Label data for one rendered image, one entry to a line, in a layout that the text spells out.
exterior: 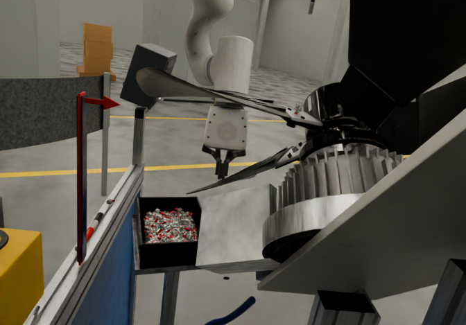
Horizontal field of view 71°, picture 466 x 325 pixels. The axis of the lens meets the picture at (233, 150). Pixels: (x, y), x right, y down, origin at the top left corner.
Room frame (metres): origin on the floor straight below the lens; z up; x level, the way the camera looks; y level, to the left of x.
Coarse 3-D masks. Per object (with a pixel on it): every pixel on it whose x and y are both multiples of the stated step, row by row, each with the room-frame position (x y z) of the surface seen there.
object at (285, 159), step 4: (304, 144) 0.63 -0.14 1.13; (300, 148) 0.62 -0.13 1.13; (288, 152) 0.64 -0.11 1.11; (292, 152) 0.62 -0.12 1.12; (296, 152) 0.60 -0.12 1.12; (284, 156) 0.63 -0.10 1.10; (292, 156) 0.59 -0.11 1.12; (296, 156) 0.57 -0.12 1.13; (280, 160) 0.61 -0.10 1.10; (284, 160) 0.59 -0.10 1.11; (288, 160) 0.58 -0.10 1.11; (280, 164) 0.59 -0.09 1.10
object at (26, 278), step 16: (0, 240) 0.29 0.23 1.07; (16, 240) 0.29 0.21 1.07; (32, 240) 0.30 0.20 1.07; (0, 256) 0.27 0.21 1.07; (16, 256) 0.27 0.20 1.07; (32, 256) 0.29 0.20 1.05; (0, 272) 0.25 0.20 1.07; (16, 272) 0.27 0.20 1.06; (32, 272) 0.29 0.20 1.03; (0, 288) 0.24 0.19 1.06; (16, 288) 0.26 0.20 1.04; (32, 288) 0.29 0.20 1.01; (0, 304) 0.24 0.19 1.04; (16, 304) 0.26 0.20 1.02; (32, 304) 0.29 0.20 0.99; (0, 320) 0.24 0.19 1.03; (16, 320) 0.26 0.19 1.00
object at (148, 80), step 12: (144, 72) 0.43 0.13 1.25; (156, 72) 0.40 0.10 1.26; (144, 84) 0.52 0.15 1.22; (156, 84) 0.50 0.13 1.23; (168, 84) 0.48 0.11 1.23; (180, 84) 0.43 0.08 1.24; (192, 84) 0.41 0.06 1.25; (156, 96) 0.60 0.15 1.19; (168, 96) 0.60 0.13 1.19; (204, 96) 0.58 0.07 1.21; (216, 96) 0.55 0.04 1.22; (228, 96) 0.46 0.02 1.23; (240, 96) 0.52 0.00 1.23; (264, 108) 0.47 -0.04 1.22; (276, 108) 0.50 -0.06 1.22
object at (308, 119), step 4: (292, 108) 0.59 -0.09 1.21; (288, 112) 0.54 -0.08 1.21; (292, 112) 0.55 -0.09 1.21; (300, 112) 0.58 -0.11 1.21; (304, 112) 0.58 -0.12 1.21; (292, 116) 0.50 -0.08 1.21; (296, 116) 0.52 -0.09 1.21; (300, 116) 0.53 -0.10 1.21; (304, 116) 0.54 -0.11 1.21; (308, 116) 0.55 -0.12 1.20; (312, 116) 0.55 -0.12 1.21; (292, 120) 0.50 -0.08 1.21; (296, 120) 0.50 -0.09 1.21; (300, 120) 0.50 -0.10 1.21; (304, 120) 0.50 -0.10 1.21; (308, 120) 0.51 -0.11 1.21; (312, 120) 0.53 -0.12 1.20; (316, 120) 0.53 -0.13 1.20; (316, 124) 0.51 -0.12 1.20; (320, 124) 0.51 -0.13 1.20
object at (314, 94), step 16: (320, 96) 0.58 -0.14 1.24; (320, 112) 0.55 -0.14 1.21; (336, 112) 0.54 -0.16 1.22; (352, 112) 0.53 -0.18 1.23; (304, 128) 0.59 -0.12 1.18; (320, 128) 0.54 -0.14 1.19; (336, 128) 0.53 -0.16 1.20; (352, 128) 0.53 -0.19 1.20; (368, 128) 0.54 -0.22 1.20; (320, 144) 0.49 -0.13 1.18; (384, 144) 0.49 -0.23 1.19
